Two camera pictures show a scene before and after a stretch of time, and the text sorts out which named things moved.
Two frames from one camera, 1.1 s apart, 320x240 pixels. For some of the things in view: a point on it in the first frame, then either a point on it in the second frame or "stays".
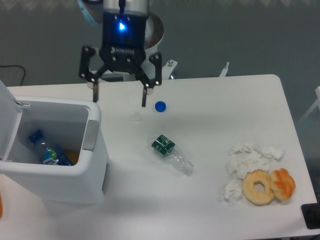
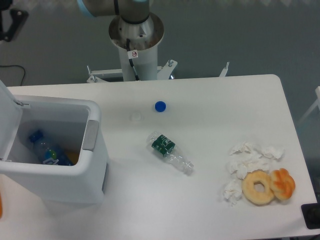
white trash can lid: [11, 112] stays
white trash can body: [73, 124] stays
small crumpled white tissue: [232, 191] stays
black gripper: [123, 50] → [18, 17]
